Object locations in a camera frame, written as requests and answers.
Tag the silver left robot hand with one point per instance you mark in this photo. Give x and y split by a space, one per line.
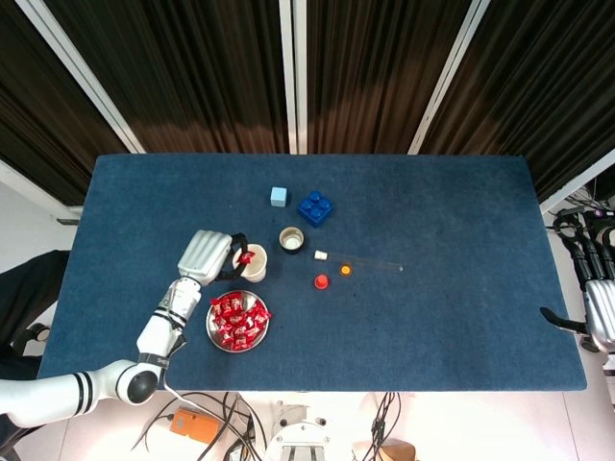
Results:
202 257

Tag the white paper cup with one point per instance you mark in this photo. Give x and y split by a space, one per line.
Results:
257 271

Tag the silver metal plate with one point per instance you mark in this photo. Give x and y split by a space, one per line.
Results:
251 300

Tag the brown wooden object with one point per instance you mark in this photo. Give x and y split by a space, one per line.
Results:
389 453

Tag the pale blue cube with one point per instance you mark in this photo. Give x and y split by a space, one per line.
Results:
279 197

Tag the glass test tube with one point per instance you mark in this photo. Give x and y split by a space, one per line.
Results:
365 262

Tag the dark brown curtain panel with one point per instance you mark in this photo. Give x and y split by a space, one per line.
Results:
192 72
375 72
543 86
33 96

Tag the white partition base rail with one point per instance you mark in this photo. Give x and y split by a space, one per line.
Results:
43 189
576 185

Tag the small red plastic cup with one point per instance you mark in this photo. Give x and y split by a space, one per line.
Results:
321 282

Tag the white tube stopper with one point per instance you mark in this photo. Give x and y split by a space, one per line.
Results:
320 255

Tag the orange round disc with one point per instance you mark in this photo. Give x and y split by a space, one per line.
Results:
345 270

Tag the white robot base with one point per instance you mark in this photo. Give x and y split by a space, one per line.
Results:
298 439

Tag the blue building block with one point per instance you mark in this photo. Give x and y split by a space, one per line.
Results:
314 211

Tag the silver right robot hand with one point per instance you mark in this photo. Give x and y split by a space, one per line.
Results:
600 312

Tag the orange box device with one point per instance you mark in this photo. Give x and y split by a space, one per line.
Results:
197 425

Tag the black cylinder container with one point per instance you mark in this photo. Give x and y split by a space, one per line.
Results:
292 240

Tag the black office chair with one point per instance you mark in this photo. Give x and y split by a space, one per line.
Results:
29 288

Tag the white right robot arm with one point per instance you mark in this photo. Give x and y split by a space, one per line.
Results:
610 362

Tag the blue felt table cover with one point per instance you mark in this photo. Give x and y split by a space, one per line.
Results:
408 326

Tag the white partition post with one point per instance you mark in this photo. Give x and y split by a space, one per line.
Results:
449 77
300 77
86 79

